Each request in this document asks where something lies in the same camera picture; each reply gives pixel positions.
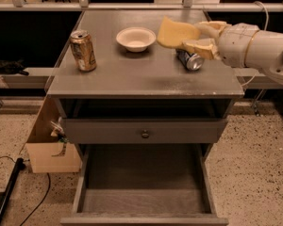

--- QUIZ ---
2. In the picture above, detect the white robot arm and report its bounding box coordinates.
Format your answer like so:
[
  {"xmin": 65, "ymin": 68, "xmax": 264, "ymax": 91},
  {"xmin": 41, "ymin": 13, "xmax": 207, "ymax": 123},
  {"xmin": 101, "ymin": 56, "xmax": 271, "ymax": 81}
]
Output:
[{"xmin": 182, "ymin": 22, "xmax": 283, "ymax": 86}]

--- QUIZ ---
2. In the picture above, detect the grey drawer cabinet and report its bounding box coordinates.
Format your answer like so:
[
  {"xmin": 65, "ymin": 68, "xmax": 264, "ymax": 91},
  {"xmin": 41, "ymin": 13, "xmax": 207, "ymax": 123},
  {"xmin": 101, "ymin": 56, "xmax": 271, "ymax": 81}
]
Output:
[{"xmin": 44, "ymin": 8, "xmax": 245, "ymax": 162}]

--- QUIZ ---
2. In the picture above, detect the white cable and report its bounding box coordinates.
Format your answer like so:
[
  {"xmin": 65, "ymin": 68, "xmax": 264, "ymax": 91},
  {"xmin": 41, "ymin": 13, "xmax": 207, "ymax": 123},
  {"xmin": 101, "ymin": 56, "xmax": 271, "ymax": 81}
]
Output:
[{"xmin": 241, "ymin": 1, "xmax": 270, "ymax": 88}]

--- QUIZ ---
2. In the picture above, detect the gold soda can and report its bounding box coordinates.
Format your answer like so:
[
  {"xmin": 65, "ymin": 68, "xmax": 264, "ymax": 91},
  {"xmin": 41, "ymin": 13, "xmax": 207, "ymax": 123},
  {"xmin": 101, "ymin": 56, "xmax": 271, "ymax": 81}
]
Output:
[{"xmin": 70, "ymin": 30, "xmax": 96, "ymax": 72}]

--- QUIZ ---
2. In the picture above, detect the blue soda can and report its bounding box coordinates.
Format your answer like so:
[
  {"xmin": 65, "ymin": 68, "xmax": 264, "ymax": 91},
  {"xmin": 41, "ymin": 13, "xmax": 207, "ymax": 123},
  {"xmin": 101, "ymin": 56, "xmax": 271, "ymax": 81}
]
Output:
[{"xmin": 176, "ymin": 49, "xmax": 205, "ymax": 71}]

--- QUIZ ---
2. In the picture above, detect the open middle drawer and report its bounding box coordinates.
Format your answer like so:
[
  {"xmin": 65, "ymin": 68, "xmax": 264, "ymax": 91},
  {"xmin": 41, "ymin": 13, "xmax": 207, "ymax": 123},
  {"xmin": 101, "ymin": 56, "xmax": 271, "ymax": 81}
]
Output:
[{"xmin": 60, "ymin": 144, "xmax": 228, "ymax": 226}]

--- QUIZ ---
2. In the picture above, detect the metal frame rail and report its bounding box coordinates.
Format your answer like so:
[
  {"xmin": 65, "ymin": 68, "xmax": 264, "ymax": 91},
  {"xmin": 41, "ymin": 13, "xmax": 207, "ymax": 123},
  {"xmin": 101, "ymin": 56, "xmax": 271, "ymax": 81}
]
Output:
[{"xmin": 0, "ymin": 2, "xmax": 283, "ymax": 13}]

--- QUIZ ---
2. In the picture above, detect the black floor cable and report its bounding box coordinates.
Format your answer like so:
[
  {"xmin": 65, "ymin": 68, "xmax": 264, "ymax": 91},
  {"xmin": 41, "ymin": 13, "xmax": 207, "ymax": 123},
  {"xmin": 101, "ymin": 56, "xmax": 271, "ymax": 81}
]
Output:
[{"xmin": 0, "ymin": 155, "xmax": 52, "ymax": 226}]

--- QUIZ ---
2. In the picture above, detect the cardboard box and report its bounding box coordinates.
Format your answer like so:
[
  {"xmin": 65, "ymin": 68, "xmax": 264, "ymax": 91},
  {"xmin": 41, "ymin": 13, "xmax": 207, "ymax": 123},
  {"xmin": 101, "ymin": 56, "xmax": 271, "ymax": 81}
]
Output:
[{"xmin": 25, "ymin": 97, "xmax": 81, "ymax": 173}]

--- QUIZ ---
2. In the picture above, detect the white paper bowl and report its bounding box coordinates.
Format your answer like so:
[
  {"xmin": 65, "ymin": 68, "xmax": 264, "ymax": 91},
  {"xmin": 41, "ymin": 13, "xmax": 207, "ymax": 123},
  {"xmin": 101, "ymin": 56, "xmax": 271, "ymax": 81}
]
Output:
[{"xmin": 116, "ymin": 27, "xmax": 156, "ymax": 53}]

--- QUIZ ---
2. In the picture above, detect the yellow sponge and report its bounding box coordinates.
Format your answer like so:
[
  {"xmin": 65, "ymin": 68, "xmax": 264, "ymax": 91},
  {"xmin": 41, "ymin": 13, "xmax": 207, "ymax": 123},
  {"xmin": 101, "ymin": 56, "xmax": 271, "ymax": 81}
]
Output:
[{"xmin": 157, "ymin": 16, "xmax": 201, "ymax": 49}]

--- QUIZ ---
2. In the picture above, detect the closed top drawer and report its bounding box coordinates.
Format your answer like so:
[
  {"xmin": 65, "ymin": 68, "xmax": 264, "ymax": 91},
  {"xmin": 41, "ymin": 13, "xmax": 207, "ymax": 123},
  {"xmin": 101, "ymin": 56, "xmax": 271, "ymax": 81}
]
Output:
[{"xmin": 62, "ymin": 119, "xmax": 227, "ymax": 144}]

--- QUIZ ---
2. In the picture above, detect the black bar on floor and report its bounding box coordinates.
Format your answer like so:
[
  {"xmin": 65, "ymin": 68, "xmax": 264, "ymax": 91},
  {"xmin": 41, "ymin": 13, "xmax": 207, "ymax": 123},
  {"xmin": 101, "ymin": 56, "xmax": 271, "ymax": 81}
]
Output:
[{"xmin": 0, "ymin": 158, "xmax": 25, "ymax": 224}]

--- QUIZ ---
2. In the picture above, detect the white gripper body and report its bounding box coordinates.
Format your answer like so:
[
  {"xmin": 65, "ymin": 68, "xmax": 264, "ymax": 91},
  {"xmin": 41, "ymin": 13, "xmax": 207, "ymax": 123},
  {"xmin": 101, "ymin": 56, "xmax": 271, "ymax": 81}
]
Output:
[{"xmin": 218, "ymin": 23, "xmax": 259, "ymax": 68}]

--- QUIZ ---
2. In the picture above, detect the round drawer knob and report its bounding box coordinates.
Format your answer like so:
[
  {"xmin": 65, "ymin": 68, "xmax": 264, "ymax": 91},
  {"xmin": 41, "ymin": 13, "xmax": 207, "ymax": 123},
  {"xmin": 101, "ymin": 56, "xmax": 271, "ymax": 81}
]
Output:
[{"xmin": 141, "ymin": 130, "xmax": 149, "ymax": 138}]

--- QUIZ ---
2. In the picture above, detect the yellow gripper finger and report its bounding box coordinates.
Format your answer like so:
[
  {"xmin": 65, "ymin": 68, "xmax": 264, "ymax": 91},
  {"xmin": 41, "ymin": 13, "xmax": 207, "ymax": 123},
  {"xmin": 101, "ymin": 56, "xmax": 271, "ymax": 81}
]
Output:
[
  {"xmin": 183, "ymin": 38, "xmax": 220, "ymax": 60},
  {"xmin": 194, "ymin": 21, "xmax": 230, "ymax": 40}
]

